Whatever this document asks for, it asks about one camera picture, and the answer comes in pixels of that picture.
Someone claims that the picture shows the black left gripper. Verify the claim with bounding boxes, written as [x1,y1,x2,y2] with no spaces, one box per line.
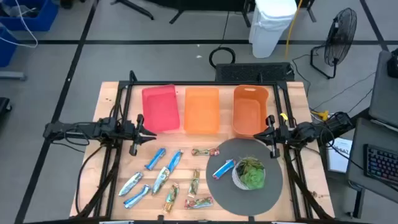
[122,113,157,157]

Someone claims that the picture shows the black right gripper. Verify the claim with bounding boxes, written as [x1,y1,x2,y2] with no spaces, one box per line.
[253,114,292,159]

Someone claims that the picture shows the blue orange-ended granola bar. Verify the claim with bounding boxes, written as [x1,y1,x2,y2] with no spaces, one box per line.
[167,149,184,172]

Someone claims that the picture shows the silver green granola bar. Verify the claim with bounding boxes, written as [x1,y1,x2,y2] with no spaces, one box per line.
[151,166,171,196]

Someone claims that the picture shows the silver blue granola bar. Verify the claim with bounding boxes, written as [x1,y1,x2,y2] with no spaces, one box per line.
[118,171,144,197]

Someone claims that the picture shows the blue red granola bar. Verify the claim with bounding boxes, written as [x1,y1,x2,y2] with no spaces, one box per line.
[212,159,236,180]

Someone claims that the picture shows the translucent red plastic bin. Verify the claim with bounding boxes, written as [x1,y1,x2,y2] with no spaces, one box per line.
[141,83,181,134]

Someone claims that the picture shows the succulent in white patterned pot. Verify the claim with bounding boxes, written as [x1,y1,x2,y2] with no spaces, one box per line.
[231,156,267,191]

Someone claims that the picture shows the translucent orange plastic bin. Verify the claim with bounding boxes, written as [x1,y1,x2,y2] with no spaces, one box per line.
[183,86,221,135]

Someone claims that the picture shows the yellow plug connector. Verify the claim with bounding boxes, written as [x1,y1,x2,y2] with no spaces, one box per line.
[310,110,330,121]

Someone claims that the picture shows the black perforated box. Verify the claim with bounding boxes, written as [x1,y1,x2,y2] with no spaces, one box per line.
[215,62,295,83]

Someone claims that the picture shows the round grey woven placemat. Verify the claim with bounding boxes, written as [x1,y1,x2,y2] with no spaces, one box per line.
[205,138,284,217]

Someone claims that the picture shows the white printed paper sheet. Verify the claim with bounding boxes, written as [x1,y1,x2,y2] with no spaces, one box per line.
[325,137,354,174]

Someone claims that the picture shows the grey desk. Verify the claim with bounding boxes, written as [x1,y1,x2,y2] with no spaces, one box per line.
[346,117,398,218]
[368,49,398,129]

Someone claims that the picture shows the white trash bin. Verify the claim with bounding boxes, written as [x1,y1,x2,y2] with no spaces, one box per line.
[248,0,299,59]

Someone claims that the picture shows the black backlit keyboard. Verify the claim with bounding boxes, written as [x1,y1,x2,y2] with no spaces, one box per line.
[363,143,398,185]

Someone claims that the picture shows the black tripod stand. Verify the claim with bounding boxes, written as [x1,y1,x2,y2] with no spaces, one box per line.
[110,0,155,21]

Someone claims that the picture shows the black floor fan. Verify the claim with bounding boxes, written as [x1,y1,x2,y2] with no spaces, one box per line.
[310,7,358,80]

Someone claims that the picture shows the black partition screen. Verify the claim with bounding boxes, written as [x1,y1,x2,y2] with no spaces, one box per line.
[146,0,317,28]

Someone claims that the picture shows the black object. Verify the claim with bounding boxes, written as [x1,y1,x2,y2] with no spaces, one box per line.
[0,97,12,118]

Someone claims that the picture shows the black desk device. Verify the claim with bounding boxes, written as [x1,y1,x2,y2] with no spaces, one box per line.
[387,47,398,79]

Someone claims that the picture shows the grey metal bar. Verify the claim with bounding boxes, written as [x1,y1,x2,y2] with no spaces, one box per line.
[0,71,27,82]

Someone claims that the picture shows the blue storage bin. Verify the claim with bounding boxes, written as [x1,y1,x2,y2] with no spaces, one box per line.
[0,26,20,68]
[0,0,60,32]

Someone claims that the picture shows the orange basket with handle slot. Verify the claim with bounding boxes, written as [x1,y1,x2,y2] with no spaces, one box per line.
[232,84,270,137]

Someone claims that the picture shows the black aluminium rig frame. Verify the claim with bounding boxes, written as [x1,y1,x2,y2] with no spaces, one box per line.
[73,70,335,224]

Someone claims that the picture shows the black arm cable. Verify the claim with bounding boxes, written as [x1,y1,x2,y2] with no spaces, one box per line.
[75,144,105,215]

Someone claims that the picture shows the thin black floor cable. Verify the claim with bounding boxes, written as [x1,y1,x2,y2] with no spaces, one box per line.
[310,72,377,110]

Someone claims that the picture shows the coiled black cable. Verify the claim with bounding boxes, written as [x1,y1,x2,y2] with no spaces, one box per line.
[208,11,236,69]

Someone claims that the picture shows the yellow cable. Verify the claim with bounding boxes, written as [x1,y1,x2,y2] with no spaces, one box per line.
[284,0,304,62]

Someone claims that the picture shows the white cable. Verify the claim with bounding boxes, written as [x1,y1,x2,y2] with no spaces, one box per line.
[0,0,39,49]

